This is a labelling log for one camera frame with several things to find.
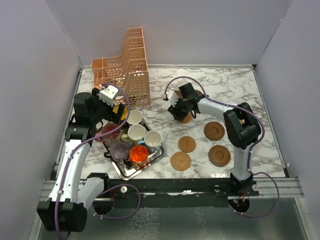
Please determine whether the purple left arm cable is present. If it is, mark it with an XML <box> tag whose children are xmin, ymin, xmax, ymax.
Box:
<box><xmin>54</xmin><ymin>82</ymin><xmax>132</xmax><ymax>240</ymax></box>

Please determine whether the light brown wooden coaster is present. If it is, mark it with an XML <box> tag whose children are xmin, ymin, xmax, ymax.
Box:
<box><xmin>178</xmin><ymin>136</ymin><xmax>197</xmax><ymax>153</ymax></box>

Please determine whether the brown ringed wooden saucer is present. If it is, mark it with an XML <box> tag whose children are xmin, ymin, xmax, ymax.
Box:
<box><xmin>204</xmin><ymin>121</ymin><xmax>225</xmax><ymax>141</ymax></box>

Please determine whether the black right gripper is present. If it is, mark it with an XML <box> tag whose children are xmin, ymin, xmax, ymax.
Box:
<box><xmin>168</xmin><ymin>96</ymin><xmax>189</xmax><ymax>122</ymax></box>

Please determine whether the pink maroon mug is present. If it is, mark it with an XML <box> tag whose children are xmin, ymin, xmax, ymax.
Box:
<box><xmin>94</xmin><ymin>122</ymin><xmax>122</xmax><ymax>147</ymax></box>

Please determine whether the white blue mug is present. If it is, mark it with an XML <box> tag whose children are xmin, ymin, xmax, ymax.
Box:
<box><xmin>137</xmin><ymin>130</ymin><xmax>163</xmax><ymax>153</ymax></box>

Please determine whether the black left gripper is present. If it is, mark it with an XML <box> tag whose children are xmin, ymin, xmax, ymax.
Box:
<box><xmin>90</xmin><ymin>87</ymin><xmax>125</xmax><ymax>124</ymax></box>

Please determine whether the white cream middle cup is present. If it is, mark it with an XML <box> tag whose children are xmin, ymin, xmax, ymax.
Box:
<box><xmin>120</xmin><ymin>124</ymin><xmax>146</xmax><ymax>145</ymax></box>

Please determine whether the yellow black mug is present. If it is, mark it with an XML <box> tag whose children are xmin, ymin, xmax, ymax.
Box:
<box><xmin>111</xmin><ymin>105</ymin><xmax>130</xmax><ymax>123</ymax></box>

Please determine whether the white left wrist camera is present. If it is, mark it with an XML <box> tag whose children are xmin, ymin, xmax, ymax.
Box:
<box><xmin>98</xmin><ymin>85</ymin><xmax>120</xmax><ymax>107</ymax></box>

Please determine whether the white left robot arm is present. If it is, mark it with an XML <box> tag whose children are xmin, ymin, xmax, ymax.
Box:
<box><xmin>37</xmin><ymin>83</ymin><xmax>125</xmax><ymax>236</ymax></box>

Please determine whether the dark brown wooden coaster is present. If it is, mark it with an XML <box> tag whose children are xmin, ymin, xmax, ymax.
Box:
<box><xmin>195</xmin><ymin>90</ymin><xmax>203</xmax><ymax>96</ymax></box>

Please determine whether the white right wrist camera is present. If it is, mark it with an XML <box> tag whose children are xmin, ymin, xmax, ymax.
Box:
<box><xmin>164</xmin><ymin>90</ymin><xmax>180</xmax><ymax>107</ymax></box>

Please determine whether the silver metal tray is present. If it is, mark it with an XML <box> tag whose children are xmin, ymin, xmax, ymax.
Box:
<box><xmin>96</xmin><ymin>118</ymin><xmax>167</xmax><ymax>181</ymax></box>

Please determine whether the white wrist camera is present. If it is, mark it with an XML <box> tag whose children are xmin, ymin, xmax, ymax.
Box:
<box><xmin>164</xmin><ymin>90</ymin><xmax>180</xmax><ymax>107</ymax></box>
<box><xmin>98</xmin><ymin>85</ymin><xmax>120</xmax><ymax>107</ymax></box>

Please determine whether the peach plastic file organizer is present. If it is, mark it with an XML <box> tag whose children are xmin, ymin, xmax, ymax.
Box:
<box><xmin>91</xmin><ymin>27</ymin><xmax>151</xmax><ymax>107</ymax></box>

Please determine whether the purple glass cup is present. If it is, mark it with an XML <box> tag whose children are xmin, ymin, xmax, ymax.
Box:
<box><xmin>110</xmin><ymin>141</ymin><xmax>130</xmax><ymax>163</ymax></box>

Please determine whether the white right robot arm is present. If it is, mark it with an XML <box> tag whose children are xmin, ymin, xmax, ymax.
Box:
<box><xmin>164</xmin><ymin>83</ymin><xmax>264</xmax><ymax>196</ymax></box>

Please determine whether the dark walnut coaster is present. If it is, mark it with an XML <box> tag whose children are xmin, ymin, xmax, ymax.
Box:
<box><xmin>174</xmin><ymin>90</ymin><xmax>184</xmax><ymax>100</ymax></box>

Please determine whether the white cup at back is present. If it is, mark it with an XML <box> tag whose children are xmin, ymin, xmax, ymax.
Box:
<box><xmin>126</xmin><ymin>109</ymin><xmax>143</xmax><ymax>125</ymax></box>

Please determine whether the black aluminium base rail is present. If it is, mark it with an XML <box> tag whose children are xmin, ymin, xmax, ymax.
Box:
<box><xmin>41</xmin><ymin>174</ymin><xmax>305</xmax><ymax>210</ymax></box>

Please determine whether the orange metallic cup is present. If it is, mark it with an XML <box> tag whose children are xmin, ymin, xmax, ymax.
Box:
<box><xmin>129</xmin><ymin>145</ymin><xmax>149</xmax><ymax>169</ymax></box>

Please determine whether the light beech wooden coaster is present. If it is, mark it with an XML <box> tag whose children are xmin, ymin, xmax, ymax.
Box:
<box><xmin>181</xmin><ymin>112</ymin><xmax>193</xmax><ymax>124</ymax></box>

